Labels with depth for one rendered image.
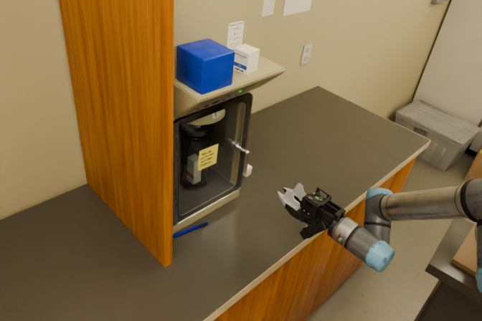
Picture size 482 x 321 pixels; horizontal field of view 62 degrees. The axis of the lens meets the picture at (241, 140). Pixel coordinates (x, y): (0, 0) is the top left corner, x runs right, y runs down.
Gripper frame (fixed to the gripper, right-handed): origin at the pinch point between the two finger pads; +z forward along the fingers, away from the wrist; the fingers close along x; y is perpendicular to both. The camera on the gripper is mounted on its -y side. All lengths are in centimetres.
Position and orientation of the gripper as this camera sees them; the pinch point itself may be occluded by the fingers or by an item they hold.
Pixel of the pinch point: (283, 194)
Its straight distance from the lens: 125.4
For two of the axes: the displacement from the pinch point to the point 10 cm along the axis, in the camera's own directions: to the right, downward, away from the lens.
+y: 1.0, -8.2, -5.6
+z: -6.9, -4.6, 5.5
